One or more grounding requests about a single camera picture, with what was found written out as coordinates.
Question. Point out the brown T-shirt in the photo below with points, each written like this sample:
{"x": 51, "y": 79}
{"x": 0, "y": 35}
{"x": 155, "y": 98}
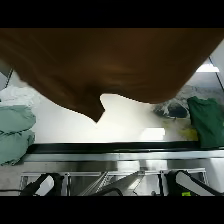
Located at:
{"x": 110, "y": 63}

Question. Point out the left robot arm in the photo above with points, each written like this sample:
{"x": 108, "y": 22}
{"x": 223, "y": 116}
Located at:
{"x": 55, "y": 181}

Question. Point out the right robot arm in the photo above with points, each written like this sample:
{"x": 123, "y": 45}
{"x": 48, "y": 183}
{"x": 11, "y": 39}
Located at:
{"x": 173, "y": 183}

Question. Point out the white garment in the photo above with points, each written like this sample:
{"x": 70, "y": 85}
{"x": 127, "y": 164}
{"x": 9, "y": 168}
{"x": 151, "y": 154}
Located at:
{"x": 18, "y": 96}

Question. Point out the dark green garment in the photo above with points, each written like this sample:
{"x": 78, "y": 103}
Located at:
{"x": 208, "y": 123}

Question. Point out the pale green garment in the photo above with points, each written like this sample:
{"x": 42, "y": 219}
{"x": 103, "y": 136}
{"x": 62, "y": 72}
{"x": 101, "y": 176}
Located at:
{"x": 13, "y": 146}
{"x": 15, "y": 118}

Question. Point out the silver frame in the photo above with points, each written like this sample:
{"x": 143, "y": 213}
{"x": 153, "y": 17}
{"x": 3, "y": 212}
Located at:
{"x": 100, "y": 156}

